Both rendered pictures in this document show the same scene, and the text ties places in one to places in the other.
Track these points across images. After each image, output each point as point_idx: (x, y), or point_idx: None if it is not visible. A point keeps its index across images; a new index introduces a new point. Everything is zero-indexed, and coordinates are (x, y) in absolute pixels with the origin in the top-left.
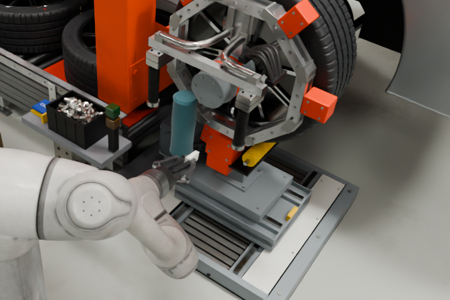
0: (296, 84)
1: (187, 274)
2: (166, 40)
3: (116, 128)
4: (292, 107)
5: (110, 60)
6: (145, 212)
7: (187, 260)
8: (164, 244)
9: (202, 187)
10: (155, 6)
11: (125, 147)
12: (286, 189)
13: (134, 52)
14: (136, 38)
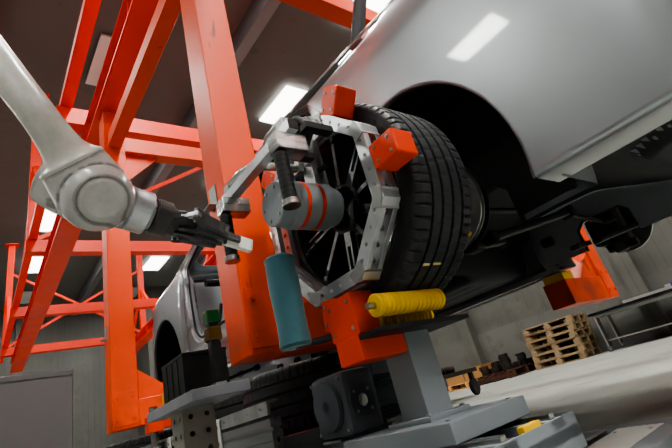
0: (357, 143)
1: (86, 183)
2: (229, 182)
3: (217, 342)
4: (367, 172)
5: (230, 298)
6: (4, 41)
7: (94, 165)
8: (25, 85)
9: (370, 447)
10: (270, 236)
11: (238, 383)
12: (517, 414)
13: (248, 274)
14: (248, 259)
